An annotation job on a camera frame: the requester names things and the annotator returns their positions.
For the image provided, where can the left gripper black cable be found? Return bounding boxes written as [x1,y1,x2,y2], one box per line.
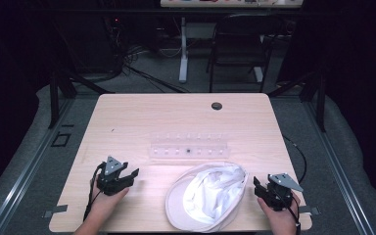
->
[82,162,108,223]

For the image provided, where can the white desk foot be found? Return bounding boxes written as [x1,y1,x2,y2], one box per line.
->
[253,66,264,84]

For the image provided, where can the white cap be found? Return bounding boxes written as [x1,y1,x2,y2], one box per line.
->
[164,161,250,234]

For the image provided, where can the black folding chair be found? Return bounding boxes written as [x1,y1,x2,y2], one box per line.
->
[205,13,284,94]

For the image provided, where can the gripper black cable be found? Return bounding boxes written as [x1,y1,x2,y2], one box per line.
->
[82,162,108,223]
[287,191,304,235]

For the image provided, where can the clear acrylic peg rack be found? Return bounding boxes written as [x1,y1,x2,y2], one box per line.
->
[148,131,231,162]

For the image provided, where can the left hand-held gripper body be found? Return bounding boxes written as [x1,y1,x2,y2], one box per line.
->
[96,156,135,197]

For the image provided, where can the person's right hand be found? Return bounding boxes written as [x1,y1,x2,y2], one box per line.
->
[257,195,302,235]

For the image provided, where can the white desk leg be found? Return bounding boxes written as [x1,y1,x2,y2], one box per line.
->
[178,16,190,84]

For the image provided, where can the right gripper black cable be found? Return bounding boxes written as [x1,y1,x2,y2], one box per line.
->
[287,191,304,235]

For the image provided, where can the aluminium floor rail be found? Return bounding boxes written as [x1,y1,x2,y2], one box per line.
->
[0,97,76,235]
[302,100,376,235]

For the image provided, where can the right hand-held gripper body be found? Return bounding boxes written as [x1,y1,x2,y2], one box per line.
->
[258,172,305,212]

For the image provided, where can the black metal stand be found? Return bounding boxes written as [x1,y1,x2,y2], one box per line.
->
[46,70,116,130]
[266,69,328,133]

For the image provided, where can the grey tape strip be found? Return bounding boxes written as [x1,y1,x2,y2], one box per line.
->
[41,204,70,219]
[298,205,321,216]

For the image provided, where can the person's left hand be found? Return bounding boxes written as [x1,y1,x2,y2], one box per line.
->
[89,182,130,220]

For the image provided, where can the black floor cables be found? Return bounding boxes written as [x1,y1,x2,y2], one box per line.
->
[122,62,191,95]

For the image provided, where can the thin black cable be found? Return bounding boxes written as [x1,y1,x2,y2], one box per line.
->
[281,134,308,184]

